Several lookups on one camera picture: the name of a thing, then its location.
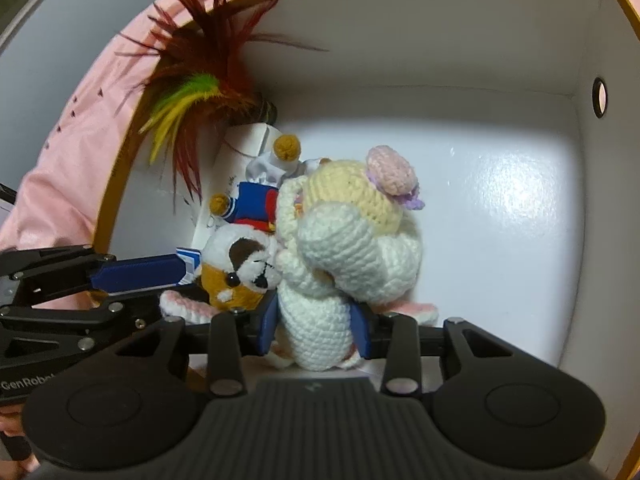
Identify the red yellow feather toy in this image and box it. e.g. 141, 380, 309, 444
117, 0, 331, 201

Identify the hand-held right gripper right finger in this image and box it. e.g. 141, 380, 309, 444
350, 302, 501, 395

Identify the pink printed blanket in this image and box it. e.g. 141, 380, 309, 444
0, 0, 640, 261

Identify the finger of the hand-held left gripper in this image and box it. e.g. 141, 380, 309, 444
0, 245, 188, 308
0, 292, 166, 353

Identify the hamster plush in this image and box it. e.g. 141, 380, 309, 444
159, 134, 306, 321

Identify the yellow cardboard box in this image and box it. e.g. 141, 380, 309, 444
92, 0, 640, 480

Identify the white crochet doll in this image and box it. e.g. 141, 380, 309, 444
260, 145, 441, 372

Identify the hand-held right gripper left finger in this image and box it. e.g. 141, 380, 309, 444
115, 290, 281, 396

